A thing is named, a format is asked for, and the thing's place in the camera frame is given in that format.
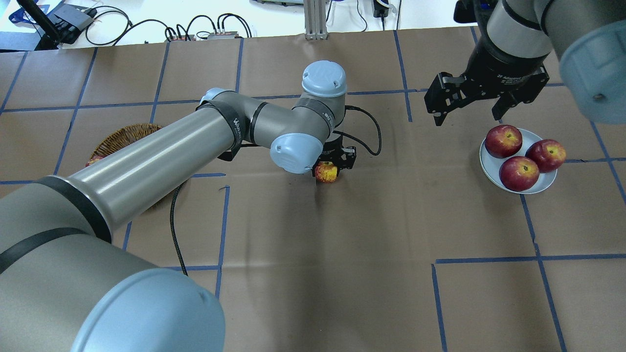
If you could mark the red apple plate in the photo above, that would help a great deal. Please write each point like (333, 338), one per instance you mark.
(503, 141)
(548, 154)
(518, 173)

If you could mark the red apple in basket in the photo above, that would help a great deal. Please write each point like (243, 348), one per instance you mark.
(93, 160)

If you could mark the red apple plate right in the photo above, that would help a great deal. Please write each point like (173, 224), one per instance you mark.
(548, 154)

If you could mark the red apple carried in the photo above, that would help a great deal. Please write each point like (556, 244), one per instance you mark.
(326, 172)

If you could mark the wicker basket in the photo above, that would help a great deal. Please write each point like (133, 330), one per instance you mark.
(123, 137)

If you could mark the red apple plate front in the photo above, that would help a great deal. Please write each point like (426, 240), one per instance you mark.
(503, 141)

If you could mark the black gripper holding apple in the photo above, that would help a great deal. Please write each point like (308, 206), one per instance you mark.
(334, 148)

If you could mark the light blue plate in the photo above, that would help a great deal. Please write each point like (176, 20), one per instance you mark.
(491, 165)

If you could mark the black gripper idle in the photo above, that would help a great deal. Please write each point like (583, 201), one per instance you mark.
(503, 67)

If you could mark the aluminium frame post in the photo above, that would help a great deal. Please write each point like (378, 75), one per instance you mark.
(315, 19)

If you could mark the red apple plate left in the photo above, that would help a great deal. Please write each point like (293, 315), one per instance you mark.
(518, 173)

